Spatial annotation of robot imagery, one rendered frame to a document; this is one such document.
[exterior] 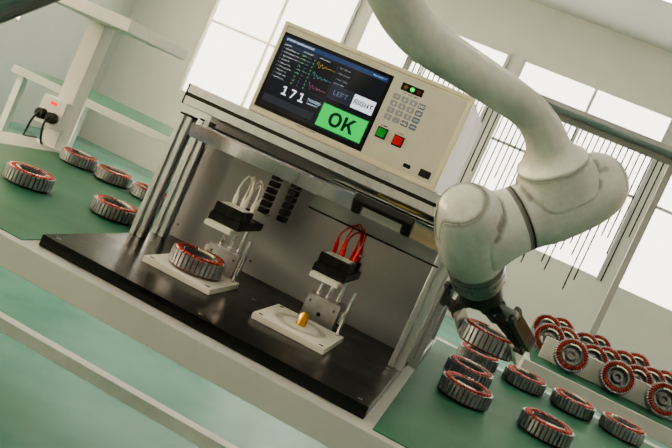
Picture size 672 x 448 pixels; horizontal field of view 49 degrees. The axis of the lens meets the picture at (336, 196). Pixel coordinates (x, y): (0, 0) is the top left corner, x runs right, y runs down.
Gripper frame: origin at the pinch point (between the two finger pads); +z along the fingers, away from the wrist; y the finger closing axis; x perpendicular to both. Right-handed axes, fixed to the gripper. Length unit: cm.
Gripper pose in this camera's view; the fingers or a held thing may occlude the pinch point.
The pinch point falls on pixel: (489, 337)
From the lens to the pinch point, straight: 140.3
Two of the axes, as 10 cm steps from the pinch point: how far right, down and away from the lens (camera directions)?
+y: 7.5, 3.8, -5.4
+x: 6.1, -7.0, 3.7
